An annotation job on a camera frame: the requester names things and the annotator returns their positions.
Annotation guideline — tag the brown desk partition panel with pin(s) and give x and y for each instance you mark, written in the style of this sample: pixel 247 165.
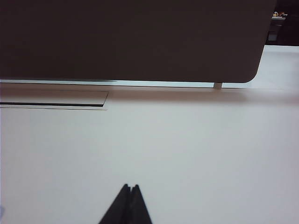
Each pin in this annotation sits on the brown desk partition panel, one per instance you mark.
pixel 130 39

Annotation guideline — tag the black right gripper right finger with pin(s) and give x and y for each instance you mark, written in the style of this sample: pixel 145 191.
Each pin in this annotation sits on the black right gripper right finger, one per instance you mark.
pixel 139 210

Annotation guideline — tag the dark background furniture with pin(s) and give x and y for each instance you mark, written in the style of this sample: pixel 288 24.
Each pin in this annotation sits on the dark background furniture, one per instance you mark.
pixel 285 30

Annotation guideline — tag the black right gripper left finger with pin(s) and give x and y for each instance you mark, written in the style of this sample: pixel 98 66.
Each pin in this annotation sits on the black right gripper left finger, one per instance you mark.
pixel 116 210

